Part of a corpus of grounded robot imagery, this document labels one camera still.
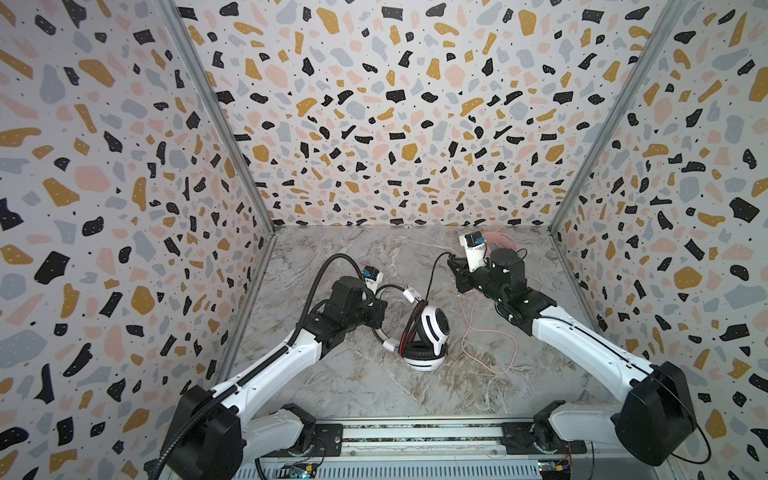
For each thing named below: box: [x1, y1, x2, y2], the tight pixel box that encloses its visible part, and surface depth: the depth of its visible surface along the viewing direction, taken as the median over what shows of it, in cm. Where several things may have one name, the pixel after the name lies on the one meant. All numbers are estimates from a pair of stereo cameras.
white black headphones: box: [372, 284, 451, 372], surface depth 70 cm
